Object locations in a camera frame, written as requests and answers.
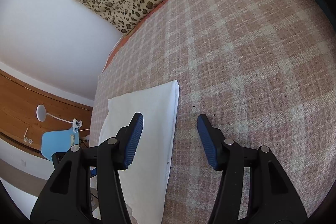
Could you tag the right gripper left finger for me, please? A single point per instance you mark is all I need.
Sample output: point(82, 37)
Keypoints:
point(66, 197)

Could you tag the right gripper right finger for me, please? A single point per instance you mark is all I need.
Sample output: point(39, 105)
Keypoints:
point(272, 196)

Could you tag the white t-shirt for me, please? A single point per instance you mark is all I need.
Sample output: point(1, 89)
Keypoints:
point(144, 183)

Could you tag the yellow cloth on chair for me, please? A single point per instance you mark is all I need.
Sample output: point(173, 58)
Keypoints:
point(72, 139)

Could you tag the blue plastic chair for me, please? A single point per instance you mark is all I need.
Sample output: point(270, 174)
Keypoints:
point(57, 141)

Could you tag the white clip desk lamp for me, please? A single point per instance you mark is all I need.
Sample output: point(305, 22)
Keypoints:
point(41, 114)

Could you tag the wooden door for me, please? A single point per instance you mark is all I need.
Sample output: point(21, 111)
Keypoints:
point(19, 124)

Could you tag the pink plaid blanket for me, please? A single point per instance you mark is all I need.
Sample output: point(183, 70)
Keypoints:
point(263, 71)

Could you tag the orange floral bed sheet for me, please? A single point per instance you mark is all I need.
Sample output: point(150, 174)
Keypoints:
point(123, 40)

